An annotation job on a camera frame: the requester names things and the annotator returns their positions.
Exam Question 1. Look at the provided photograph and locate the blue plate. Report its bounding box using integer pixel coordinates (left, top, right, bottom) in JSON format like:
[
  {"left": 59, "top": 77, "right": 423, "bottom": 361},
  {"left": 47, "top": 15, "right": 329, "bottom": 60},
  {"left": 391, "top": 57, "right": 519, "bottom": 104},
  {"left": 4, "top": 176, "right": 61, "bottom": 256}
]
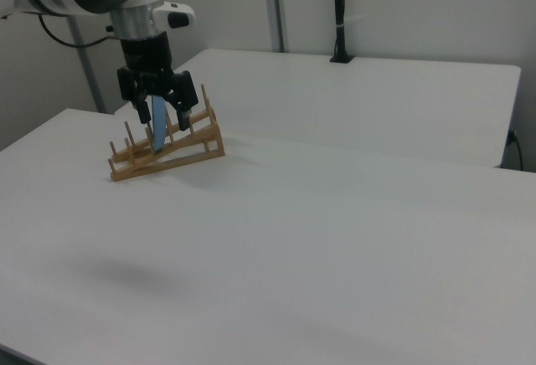
[{"left": 151, "top": 95, "right": 168, "bottom": 155}]

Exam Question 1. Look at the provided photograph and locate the slim grey metal frame post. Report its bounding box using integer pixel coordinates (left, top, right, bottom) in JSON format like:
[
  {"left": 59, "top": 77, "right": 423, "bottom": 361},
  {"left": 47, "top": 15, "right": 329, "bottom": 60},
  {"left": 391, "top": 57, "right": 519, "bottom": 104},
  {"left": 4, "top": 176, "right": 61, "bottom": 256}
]
[{"left": 62, "top": 15, "right": 106, "bottom": 114}]

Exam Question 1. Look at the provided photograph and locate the black camera pole with base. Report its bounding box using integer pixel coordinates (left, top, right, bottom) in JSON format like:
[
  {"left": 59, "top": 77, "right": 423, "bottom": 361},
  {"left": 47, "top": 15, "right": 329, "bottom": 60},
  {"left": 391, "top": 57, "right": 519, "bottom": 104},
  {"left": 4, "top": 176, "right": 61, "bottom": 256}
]
[{"left": 328, "top": 0, "right": 357, "bottom": 64}]

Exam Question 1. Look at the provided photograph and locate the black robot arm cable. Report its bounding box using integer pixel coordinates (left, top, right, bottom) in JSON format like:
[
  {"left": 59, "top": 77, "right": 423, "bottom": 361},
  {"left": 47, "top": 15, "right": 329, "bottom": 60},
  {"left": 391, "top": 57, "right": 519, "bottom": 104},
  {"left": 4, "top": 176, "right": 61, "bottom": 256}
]
[{"left": 38, "top": 12, "right": 122, "bottom": 49}]

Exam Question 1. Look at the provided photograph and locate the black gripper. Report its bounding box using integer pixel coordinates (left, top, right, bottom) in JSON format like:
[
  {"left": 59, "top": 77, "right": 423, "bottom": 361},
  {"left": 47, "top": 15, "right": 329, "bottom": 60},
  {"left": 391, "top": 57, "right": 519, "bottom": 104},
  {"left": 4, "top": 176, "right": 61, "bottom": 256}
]
[{"left": 116, "top": 33, "right": 199, "bottom": 132}]

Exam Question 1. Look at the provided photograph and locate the wide grey metal frame post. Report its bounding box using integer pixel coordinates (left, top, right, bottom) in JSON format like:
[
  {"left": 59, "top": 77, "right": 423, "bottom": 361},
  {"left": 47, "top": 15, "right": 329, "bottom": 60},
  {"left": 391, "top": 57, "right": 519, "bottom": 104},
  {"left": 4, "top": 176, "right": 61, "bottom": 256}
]
[{"left": 262, "top": 0, "right": 291, "bottom": 54}]

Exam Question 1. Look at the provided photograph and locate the wooden plate rack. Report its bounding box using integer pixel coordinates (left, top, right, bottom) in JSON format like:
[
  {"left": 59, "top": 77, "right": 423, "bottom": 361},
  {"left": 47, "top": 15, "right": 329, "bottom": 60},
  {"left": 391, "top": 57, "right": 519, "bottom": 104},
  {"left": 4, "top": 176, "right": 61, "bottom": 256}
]
[{"left": 107, "top": 83, "right": 226, "bottom": 183}]

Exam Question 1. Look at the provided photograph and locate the white side table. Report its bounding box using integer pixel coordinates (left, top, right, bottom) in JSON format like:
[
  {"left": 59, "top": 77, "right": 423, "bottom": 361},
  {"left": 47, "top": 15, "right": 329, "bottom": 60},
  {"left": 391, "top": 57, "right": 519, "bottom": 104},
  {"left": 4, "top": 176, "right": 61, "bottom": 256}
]
[{"left": 113, "top": 48, "right": 523, "bottom": 170}]

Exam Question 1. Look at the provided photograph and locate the black power cable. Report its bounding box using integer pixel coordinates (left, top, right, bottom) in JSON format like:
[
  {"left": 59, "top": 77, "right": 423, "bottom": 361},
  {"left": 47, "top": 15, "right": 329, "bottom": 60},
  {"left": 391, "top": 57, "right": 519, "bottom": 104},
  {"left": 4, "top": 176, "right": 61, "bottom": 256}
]
[{"left": 507, "top": 129, "right": 525, "bottom": 171}]

